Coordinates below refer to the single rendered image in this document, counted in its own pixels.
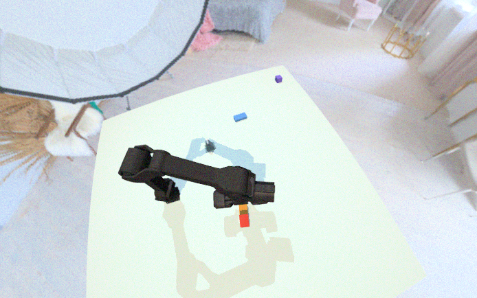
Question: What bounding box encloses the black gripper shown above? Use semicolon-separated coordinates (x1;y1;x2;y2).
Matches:
213;190;268;209

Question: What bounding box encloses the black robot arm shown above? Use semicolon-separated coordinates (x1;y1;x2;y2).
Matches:
118;144;276;204

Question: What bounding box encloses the blue rectangular bar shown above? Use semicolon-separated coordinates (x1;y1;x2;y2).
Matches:
233;113;247;122

